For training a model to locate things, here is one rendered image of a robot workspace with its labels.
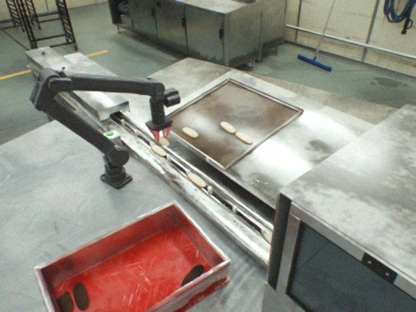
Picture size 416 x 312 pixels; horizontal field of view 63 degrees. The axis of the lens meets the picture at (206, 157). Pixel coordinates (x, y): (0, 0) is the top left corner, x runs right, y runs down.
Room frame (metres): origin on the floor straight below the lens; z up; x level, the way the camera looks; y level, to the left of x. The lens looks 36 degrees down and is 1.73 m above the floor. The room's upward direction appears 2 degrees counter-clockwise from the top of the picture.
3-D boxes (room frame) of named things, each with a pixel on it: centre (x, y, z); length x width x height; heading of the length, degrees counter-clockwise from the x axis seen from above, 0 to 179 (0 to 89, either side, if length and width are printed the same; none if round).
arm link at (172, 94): (1.26, 0.16, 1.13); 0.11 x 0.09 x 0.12; 124
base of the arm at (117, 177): (1.10, 0.38, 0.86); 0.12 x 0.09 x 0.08; 52
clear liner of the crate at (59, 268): (0.60, 0.22, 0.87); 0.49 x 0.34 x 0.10; 124
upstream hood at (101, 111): (2.07, 0.86, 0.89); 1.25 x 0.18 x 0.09; 39
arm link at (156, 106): (1.24, 0.19, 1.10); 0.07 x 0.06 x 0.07; 124
